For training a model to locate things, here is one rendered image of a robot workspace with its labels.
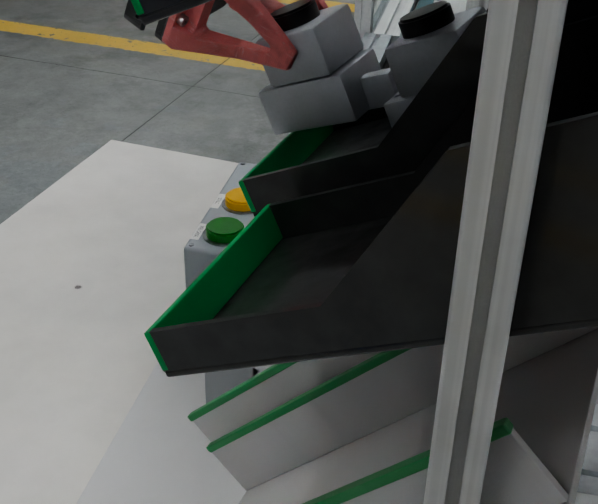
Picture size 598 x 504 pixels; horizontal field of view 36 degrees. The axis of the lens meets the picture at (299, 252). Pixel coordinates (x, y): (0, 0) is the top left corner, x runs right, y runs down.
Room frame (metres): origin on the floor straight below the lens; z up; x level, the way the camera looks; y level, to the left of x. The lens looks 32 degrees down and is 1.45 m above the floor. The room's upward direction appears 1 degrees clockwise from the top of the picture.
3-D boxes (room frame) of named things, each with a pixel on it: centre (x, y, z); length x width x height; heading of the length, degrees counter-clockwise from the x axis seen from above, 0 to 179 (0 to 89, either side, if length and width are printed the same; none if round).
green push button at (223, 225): (0.83, 0.08, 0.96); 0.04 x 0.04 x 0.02
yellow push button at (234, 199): (0.90, 0.06, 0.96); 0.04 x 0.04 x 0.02
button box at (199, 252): (0.90, 0.06, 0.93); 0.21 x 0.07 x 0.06; 168
